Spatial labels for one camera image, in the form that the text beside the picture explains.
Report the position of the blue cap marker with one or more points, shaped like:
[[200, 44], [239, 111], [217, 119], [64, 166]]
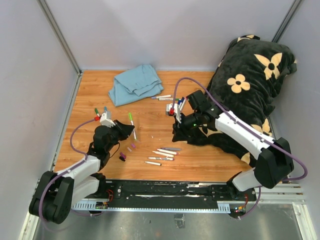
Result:
[[180, 102]]

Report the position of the peach cap marker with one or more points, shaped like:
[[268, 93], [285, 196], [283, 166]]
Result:
[[163, 154]]

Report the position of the black marker without cap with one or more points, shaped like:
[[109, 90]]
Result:
[[153, 163]]

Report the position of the dark green cap marker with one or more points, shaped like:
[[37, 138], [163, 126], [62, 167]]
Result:
[[97, 112]]

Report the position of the pink cap marker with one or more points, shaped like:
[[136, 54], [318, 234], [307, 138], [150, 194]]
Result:
[[167, 151]]

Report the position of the grey marker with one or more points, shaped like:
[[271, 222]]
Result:
[[171, 149]]

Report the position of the black floral plush blanket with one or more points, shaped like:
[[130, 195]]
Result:
[[250, 76]]

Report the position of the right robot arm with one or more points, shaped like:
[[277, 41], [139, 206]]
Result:
[[269, 159]]

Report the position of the lilac cap marker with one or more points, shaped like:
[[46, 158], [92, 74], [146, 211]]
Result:
[[161, 97]]

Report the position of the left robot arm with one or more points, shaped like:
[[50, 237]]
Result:
[[58, 192]]

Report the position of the dark blue marker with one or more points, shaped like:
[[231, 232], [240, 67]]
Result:
[[182, 106]]

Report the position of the left corner metal post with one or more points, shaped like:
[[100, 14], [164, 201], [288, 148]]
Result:
[[59, 35]]

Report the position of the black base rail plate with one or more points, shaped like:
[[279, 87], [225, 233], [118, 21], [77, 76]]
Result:
[[169, 195]]

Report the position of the light blue folded cloth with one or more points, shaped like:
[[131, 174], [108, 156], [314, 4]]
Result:
[[134, 85]]

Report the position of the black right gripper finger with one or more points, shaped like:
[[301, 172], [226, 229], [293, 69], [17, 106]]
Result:
[[179, 135], [176, 126]]

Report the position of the corner metal post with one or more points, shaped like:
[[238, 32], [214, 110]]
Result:
[[59, 35], [293, 9]]

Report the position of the purple cap marker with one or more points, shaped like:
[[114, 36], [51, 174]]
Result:
[[161, 158]]

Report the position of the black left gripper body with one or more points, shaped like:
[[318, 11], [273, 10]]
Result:
[[116, 136]]

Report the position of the purple pen cap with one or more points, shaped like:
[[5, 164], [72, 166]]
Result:
[[123, 155]]

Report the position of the right corner metal post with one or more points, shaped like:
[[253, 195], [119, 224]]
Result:
[[293, 9]]

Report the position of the aluminium frame rail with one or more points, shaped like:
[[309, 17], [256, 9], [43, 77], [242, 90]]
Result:
[[284, 191]]

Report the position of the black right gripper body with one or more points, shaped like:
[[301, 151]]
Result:
[[191, 120]]

